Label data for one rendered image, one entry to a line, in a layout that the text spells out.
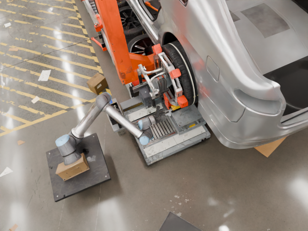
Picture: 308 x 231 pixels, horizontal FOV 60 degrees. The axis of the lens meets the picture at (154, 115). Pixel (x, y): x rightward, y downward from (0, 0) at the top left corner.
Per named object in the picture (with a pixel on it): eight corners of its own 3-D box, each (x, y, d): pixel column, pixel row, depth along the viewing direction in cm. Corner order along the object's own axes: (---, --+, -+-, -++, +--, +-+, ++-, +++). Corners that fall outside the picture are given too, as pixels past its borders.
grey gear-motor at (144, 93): (175, 102, 348) (174, 85, 319) (146, 114, 342) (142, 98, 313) (169, 92, 358) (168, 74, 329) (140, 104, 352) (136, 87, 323)
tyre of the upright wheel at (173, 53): (199, 105, 302) (217, 88, 237) (180, 113, 298) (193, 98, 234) (174, 54, 311) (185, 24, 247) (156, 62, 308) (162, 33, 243)
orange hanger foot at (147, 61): (174, 65, 324) (173, 43, 296) (135, 81, 317) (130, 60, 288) (169, 57, 333) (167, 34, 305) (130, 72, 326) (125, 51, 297)
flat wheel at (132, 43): (185, 61, 360) (185, 48, 341) (148, 88, 341) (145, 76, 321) (153, 39, 391) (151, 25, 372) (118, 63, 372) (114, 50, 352)
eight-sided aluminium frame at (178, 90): (183, 112, 278) (182, 78, 233) (177, 115, 277) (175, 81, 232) (161, 78, 308) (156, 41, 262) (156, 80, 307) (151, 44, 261)
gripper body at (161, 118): (165, 118, 279) (155, 123, 277) (162, 111, 277) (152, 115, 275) (167, 119, 272) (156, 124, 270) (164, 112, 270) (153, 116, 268)
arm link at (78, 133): (60, 141, 287) (99, 90, 261) (68, 135, 303) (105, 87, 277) (71, 151, 288) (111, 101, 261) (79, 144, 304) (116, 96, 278)
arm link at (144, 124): (140, 129, 276) (136, 120, 273) (151, 124, 278) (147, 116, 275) (141, 131, 267) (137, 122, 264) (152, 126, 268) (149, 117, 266)
